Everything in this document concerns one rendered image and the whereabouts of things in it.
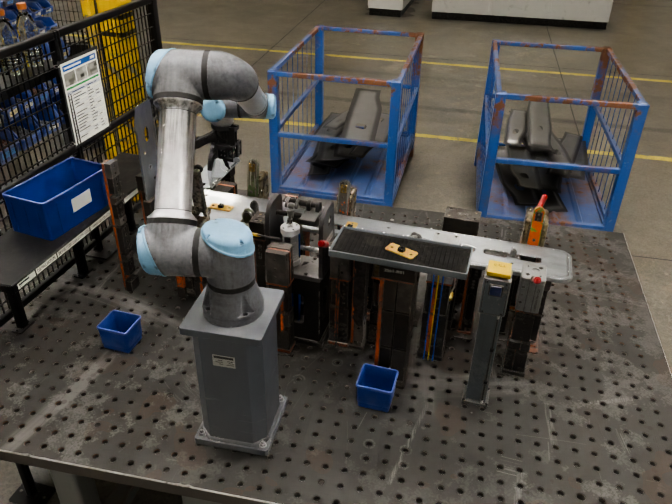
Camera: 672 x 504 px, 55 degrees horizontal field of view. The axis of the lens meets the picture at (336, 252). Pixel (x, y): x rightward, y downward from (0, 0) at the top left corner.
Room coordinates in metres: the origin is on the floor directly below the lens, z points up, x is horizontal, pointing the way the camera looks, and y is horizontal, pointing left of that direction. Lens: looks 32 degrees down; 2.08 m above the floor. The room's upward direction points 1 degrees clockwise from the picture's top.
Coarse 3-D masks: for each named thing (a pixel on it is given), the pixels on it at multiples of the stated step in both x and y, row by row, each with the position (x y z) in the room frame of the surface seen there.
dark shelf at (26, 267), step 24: (120, 168) 2.21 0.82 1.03; (96, 216) 1.84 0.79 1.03; (0, 240) 1.68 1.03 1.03; (24, 240) 1.68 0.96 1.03; (48, 240) 1.68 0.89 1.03; (72, 240) 1.70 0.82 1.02; (0, 264) 1.55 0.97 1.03; (24, 264) 1.55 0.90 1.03; (48, 264) 1.58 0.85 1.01; (0, 288) 1.45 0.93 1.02
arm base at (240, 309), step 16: (208, 288) 1.25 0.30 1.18; (240, 288) 1.22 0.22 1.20; (256, 288) 1.27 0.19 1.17; (208, 304) 1.24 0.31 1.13; (224, 304) 1.21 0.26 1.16; (240, 304) 1.22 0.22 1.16; (256, 304) 1.24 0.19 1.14; (208, 320) 1.22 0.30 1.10; (224, 320) 1.20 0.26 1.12; (240, 320) 1.20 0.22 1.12
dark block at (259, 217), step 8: (256, 216) 1.71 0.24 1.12; (264, 216) 1.71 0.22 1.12; (256, 224) 1.67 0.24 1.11; (264, 224) 1.67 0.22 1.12; (256, 232) 1.67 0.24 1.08; (264, 232) 1.66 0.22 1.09; (256, 240) 1.68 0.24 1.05; (264, 240) 1.66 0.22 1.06; (256, 248) 1.68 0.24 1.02; (264, 248) 1.67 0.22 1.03; (256, 256) 1.68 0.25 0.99; (264, 256) 1.67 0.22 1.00; (256, 264) 1.68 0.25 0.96; (264, 264) 1.67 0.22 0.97; (256, 272) 1.68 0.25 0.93; (264, 272) 1.67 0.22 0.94; (256, 280) 1.68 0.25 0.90; (264, 280) 1.67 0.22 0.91
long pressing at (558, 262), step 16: (208, 192) 2.09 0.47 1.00; (224, 192) 2.10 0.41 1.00; (240, 208) 1.97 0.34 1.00; (288, 208) 1.98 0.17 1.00; (336, 224) 1.88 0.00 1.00; (368, 224) 1.88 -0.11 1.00; (384, 224) 1.88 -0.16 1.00; (400, 224) 1.89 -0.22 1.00; (464, 240) 1.79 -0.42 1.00; (480, 240) 1.79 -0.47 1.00; (496, 240) 1.80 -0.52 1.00; (480, 256) 1.70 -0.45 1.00; (496, 256) 1.70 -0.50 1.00; (528, 256) 1.71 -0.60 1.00; (544, 256) 1.71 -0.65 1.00; (560, 256) 1.71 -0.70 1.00; (560, 272) 1.62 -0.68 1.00
